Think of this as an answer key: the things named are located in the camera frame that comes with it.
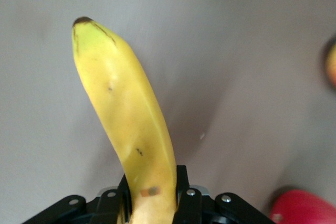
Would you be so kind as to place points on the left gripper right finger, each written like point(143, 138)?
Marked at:
point(187, 205)

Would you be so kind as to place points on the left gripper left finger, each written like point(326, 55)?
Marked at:
point(110, 208)

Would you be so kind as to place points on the yellow banana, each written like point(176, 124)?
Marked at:
point(123, 108)

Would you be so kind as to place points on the red pomegranate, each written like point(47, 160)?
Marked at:
point(307, 208)

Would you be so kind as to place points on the large table cover sheet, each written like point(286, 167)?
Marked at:
point(236, 51)

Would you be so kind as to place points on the red yellow mango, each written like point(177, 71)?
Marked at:
point(332, 61)

